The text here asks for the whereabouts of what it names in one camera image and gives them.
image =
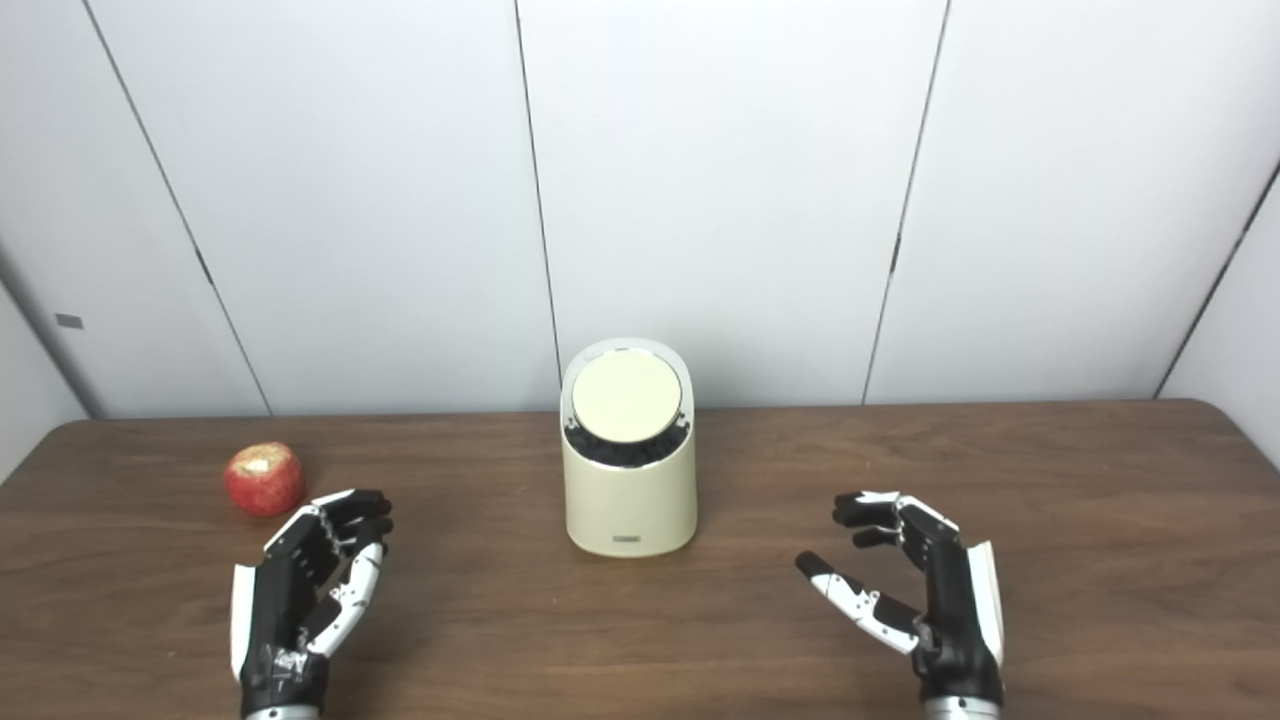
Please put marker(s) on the red apple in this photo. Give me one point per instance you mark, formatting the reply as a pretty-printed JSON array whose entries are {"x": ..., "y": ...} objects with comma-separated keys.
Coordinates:
[{"x": 265, "y": 482}]

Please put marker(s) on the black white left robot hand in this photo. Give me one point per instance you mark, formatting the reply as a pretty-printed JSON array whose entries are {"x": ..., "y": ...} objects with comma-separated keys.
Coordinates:
[{"x": 285, "y": 600}]

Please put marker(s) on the round cream bin lid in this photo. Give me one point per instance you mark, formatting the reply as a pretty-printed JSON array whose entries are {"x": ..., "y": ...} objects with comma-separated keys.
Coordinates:
[{"x": 626, "y": 395}]

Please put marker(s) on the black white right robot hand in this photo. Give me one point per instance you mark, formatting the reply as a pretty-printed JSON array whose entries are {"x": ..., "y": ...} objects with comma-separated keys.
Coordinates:
[{"x": 950, "y": 610}]

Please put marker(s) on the cream-colored bin body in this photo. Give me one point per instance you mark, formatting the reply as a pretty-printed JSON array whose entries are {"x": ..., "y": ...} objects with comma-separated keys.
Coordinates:
[{"x": 630, "y": 505}]

